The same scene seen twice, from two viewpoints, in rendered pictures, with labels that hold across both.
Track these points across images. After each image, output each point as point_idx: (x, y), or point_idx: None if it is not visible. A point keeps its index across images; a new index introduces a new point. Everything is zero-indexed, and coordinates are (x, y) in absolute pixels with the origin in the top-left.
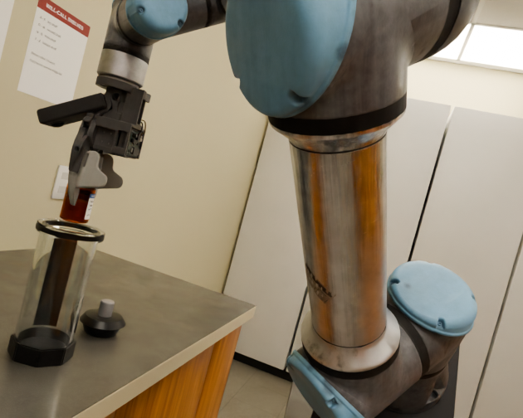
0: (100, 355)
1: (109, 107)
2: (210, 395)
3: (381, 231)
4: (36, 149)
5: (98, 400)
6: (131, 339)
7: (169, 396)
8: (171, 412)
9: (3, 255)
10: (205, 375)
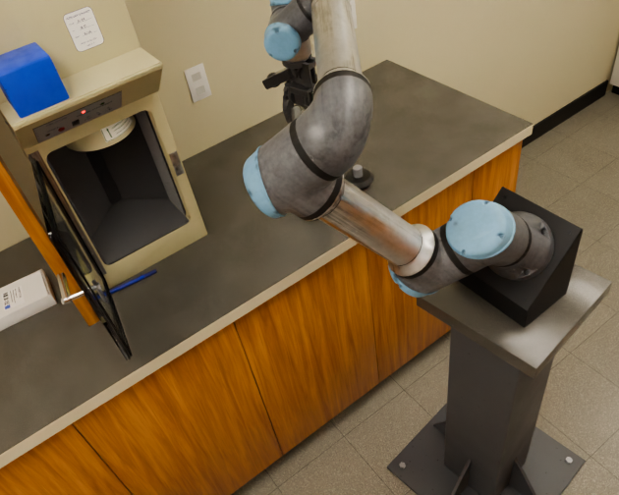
0: None
1: (295, 77)
2: None
3: (366, 232)
4: None
5: (337, 244)
6: (377, 191)
7: (422, 219)
8: (430, 227)
9: None
10: (470, 193)
